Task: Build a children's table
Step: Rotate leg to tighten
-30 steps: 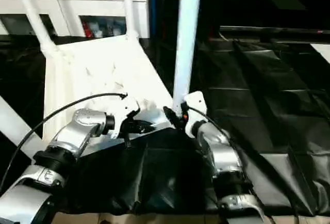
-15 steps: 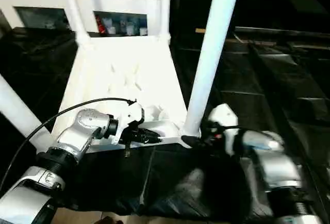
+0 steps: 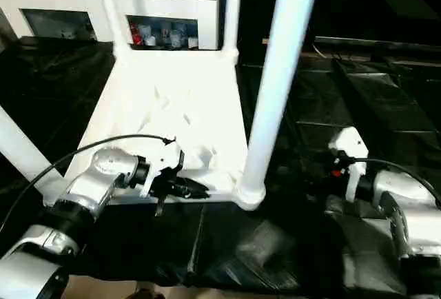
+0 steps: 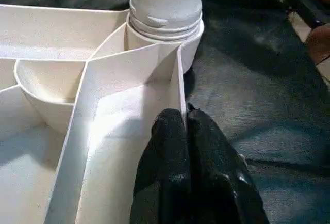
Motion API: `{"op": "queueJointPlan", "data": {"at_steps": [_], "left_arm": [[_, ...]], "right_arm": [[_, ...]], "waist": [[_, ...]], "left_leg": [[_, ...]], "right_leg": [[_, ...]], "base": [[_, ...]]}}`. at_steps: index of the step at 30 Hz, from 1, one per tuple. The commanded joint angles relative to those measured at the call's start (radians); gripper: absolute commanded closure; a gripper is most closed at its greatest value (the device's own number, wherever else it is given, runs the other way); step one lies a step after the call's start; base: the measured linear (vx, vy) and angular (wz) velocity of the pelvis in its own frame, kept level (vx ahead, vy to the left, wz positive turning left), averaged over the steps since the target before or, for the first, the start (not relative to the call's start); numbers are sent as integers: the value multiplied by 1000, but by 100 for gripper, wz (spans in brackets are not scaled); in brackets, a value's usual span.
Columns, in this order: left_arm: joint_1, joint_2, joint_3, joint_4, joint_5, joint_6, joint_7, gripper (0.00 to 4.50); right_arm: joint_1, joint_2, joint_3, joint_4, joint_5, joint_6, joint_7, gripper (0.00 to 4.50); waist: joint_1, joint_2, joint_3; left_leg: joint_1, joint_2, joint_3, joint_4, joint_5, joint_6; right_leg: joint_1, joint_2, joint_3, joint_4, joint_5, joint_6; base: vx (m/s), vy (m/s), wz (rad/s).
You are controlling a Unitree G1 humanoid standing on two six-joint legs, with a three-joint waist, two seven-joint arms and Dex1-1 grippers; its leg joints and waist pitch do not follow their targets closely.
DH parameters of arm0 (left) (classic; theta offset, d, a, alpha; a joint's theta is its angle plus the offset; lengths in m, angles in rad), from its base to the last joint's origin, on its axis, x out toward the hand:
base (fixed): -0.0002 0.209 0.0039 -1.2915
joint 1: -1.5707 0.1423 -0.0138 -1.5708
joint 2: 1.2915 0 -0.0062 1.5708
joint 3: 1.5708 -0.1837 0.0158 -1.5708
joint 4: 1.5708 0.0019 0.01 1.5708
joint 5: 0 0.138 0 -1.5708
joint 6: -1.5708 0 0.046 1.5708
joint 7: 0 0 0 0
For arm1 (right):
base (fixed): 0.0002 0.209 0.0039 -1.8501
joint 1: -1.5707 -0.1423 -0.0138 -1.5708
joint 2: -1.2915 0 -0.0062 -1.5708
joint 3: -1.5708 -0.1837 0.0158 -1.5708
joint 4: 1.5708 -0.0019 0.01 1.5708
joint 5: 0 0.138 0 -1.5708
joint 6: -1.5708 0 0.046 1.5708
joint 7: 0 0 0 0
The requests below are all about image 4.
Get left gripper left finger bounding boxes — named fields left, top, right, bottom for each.
left=130, top=108, right=191, bottom=224

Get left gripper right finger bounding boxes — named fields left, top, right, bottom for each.
left=186, top=102, right=270, bottom=224

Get white plastic table top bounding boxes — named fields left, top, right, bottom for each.
left=0, top=3, right=206, bottom=224

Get white plastic table leg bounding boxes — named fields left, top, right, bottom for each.
left=128, top=0, right=204, bottom=41

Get black plastic mat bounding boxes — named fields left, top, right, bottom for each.
left=0, top=0, right=330, bottom=224

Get dark brown rounded object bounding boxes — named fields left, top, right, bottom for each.
left=307, top=24, right=330, bottom=66

